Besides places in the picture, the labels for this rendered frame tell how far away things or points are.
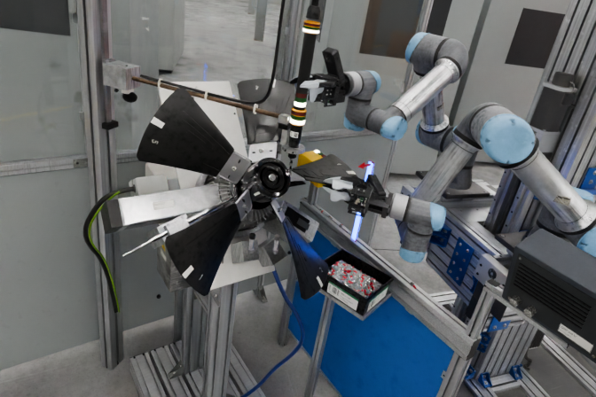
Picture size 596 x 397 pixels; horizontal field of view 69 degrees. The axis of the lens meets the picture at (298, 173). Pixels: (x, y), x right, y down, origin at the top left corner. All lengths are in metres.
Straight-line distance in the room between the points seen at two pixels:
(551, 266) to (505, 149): 0.29
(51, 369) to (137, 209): 1.28
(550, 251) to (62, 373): 2.00
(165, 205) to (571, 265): 1.03
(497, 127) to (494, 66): 3.93
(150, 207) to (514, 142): 0.97
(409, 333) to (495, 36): 3.85
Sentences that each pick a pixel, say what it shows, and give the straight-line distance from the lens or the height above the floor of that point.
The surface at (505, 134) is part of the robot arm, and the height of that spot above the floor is 1.47.
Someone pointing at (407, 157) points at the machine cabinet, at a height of 0.24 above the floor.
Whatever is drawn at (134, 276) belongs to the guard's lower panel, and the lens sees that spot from 2.22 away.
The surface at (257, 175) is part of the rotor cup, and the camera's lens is 1.21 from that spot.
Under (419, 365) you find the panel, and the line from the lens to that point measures 1.67.
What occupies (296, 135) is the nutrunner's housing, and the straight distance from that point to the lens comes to 1.26.
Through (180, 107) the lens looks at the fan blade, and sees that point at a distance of 1.21.
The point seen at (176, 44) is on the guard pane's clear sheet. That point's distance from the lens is 1.83.
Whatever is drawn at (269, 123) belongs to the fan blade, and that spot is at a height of 1.32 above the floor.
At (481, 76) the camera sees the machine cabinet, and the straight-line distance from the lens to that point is 5.07.
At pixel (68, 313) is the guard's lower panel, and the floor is 0.26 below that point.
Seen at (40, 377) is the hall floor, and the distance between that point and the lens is 2.39.
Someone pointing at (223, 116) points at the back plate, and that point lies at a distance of 1.55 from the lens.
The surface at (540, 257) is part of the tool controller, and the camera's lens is 1.19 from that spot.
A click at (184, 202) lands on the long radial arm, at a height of 1.11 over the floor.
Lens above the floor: 1.76
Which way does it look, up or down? 25 degrees down
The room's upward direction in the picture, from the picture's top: 9 degrees clockwise
